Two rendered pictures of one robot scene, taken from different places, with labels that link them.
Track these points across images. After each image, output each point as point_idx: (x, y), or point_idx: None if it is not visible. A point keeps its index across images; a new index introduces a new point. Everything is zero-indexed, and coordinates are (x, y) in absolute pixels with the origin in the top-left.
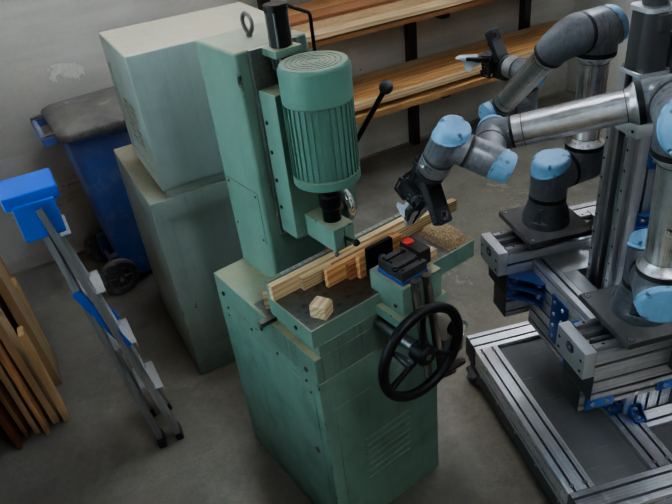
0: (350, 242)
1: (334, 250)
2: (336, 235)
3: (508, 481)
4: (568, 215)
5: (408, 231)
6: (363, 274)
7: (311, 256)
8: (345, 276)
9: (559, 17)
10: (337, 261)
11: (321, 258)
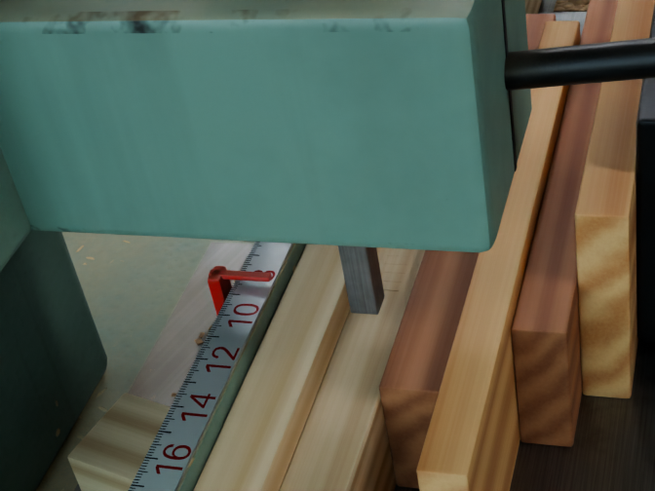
0: (522, 116)
1: (468, 239)
2: (483, 61)
3: None
4: None
5: (529, 5)
6: (634, 352)
7: (170, 409)
8: (516, 436)
9: None
10: (411, 345)
11: (262, 385)
